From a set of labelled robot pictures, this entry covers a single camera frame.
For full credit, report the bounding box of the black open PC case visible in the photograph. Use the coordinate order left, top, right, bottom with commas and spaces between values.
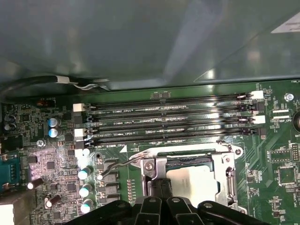
0, 0, 300, 99

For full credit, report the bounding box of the black audio jack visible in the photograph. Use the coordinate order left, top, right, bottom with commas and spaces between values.
0, 135, 24, 153

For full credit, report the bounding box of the black RAM slot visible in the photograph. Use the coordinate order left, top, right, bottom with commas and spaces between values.
74, 115, 266, 139
72, 90, 265, 113
74, 102, 266, 127
75, 127, 267, 150

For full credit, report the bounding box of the CPU socket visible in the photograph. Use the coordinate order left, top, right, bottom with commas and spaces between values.
128, 140, 243, 211

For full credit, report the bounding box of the brown capacitor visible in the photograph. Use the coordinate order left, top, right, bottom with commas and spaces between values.
27, 177, 45, 190
45, 193, 62, 209

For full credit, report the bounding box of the silver port shell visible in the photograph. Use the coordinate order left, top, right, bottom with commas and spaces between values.
0, 189, 37, 225

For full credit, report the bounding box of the metal socket cover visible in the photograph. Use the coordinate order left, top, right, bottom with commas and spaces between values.
140, 144, 239, 210

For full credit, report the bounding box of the black cable white tag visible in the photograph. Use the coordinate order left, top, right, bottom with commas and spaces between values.
0, 74, 111, 104

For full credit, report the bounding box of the blue top capacitor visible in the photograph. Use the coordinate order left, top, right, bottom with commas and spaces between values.
48, 127, 63, 139
48, 116, 62, 128

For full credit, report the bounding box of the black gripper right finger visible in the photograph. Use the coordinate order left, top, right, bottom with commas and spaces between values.
163, 178, 267, 225

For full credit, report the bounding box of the blue VGA port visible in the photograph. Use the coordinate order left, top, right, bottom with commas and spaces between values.
0, 157, 21, 186

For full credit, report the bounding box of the silver CPU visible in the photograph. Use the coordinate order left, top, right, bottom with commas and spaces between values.
165, 164, 221, 208

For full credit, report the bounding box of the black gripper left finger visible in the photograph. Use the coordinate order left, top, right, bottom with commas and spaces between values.
62, 178, 167, 225

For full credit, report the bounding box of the wire locking lever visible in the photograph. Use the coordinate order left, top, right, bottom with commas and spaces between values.
99, 153, 146, 180

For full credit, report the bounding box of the green motherboard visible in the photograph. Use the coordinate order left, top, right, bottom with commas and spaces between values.
0, 79, 300, 225

